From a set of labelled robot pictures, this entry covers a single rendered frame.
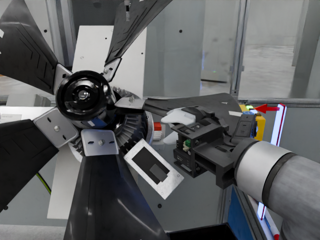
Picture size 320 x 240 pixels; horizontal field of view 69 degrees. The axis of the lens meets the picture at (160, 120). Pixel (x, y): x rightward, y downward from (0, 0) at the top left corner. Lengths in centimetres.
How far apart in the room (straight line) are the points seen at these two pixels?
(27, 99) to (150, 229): 53
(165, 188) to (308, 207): 38
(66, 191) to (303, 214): 65
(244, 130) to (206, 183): 117
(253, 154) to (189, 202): 133
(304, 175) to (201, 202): 136
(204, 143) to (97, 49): 66
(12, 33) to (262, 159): 65
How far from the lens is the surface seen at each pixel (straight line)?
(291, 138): 153
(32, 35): 69
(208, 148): 35
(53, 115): 58
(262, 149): 32
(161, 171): 60
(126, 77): 85
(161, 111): 50
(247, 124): 41
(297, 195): 29
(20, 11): 74
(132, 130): 65
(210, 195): 160
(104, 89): 52
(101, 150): 54
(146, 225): 55
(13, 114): 79
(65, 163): 81
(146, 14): 64
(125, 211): 53
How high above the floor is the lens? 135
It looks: 21 degrees down
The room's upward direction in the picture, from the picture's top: straight up
